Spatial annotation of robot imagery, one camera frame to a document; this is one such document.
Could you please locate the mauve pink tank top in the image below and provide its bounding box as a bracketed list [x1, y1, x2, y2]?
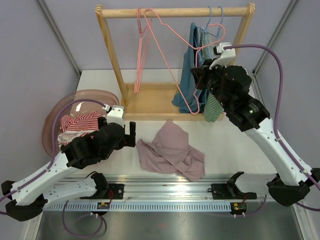
[136, 120, 206, 182]

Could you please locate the aluminium frame post left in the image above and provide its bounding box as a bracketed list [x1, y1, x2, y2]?
[35, 0, 82, 78]

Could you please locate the green white striped tank top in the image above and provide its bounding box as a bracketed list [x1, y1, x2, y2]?
[200, 30, 223, 123]

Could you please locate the wooden clothes rack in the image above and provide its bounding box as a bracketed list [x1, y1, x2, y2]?
[95, 3, 256, 121]

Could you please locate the blue tank top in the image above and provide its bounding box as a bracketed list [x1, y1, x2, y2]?
[172, 22, 207, 114]

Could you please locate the aluminium frame post right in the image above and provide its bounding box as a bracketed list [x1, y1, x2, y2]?
[252, 0, 300, 77]

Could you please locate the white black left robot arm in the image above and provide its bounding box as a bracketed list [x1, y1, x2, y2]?
[1, 117, 136, 222]

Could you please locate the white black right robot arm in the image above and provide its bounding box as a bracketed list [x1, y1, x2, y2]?
[190, 65, 320, 207]

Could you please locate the blue wire hanger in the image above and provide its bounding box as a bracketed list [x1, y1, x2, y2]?
[211, 6, 224, 40]
[199, 6, 220, 47]

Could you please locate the aluminium frame post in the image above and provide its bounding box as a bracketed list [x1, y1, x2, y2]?
[252, 0, 300, 77]
[35, 0, 82, 78]

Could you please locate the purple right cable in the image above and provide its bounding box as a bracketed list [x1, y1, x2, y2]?
[223, 44, 320, 216]

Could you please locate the pink translucent plastic basket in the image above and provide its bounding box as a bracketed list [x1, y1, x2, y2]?
[41, 89, 119, 157]

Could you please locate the red white striped tank top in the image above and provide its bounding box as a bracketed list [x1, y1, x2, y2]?
[57, 111, 103, 147]

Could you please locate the aluminium mounting rail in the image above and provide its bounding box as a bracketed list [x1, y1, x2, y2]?
[44, 173, 276, 203]

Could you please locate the slotted white cable duct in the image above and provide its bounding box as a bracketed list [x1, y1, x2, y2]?
[46, 201, 231, 212]

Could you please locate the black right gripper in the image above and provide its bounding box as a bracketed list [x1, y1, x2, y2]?
[192, 58, 232, 110]

